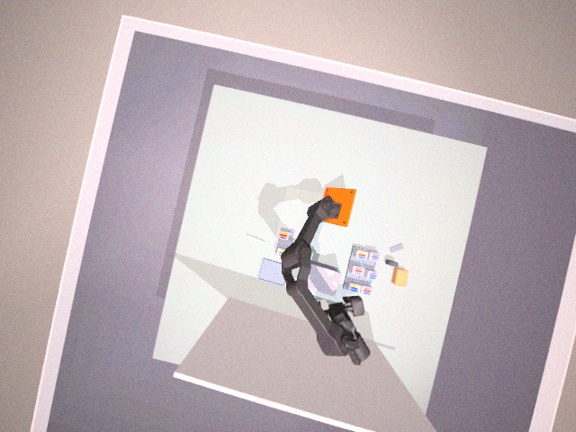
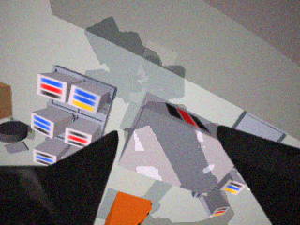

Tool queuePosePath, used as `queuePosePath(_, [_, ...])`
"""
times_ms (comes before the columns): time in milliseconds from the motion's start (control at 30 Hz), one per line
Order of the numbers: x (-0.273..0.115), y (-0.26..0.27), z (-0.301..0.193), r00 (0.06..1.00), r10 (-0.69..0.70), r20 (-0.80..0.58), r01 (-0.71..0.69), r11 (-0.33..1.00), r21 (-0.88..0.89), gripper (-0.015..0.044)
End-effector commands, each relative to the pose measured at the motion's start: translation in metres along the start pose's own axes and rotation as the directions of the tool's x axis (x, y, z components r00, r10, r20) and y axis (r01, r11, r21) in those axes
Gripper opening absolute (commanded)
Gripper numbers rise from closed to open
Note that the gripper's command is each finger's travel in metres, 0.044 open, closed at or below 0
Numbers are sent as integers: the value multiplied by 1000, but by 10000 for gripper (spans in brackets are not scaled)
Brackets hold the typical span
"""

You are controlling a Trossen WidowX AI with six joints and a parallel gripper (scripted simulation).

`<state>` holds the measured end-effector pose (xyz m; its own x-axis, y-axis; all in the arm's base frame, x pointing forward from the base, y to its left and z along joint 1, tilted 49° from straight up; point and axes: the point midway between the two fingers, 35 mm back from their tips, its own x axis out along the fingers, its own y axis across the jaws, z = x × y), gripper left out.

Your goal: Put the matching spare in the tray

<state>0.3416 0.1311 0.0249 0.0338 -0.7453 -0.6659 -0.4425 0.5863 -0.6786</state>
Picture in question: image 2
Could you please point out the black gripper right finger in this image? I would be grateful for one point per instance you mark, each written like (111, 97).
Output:
(270, 169)

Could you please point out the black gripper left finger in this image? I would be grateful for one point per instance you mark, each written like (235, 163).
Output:
(71, 189)

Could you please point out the black rubber tire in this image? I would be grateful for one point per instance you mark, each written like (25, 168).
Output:
(13, 131)

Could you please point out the grey flat plate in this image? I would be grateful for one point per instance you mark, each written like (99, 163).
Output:
(16, 147)

